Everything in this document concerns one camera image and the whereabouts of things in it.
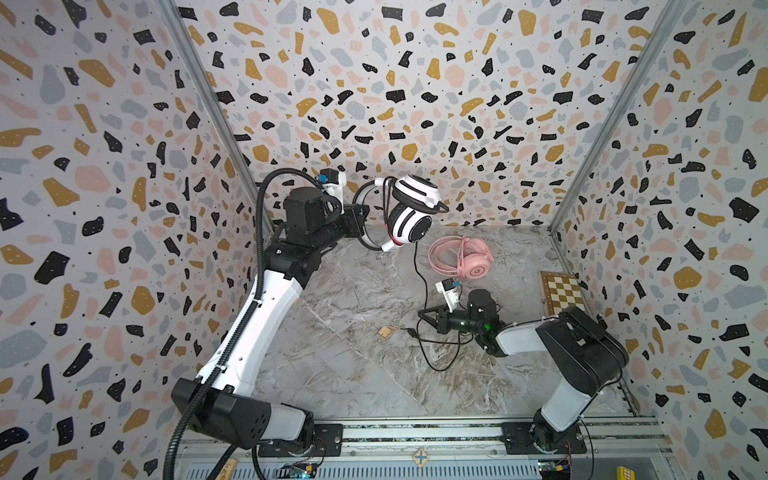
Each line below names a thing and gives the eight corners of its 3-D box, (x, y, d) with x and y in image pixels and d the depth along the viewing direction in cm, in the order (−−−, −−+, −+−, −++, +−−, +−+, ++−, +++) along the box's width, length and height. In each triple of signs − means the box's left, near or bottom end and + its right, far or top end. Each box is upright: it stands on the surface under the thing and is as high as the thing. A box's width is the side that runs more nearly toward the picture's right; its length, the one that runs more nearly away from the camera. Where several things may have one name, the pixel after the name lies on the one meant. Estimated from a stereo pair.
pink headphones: (430, 281, 108) (432, 265, 101) (427, 248, 118) (429, 231, 111) (487, 282, 108) (494, 266, 101) (480, 248, 119) (485, 231, 111)
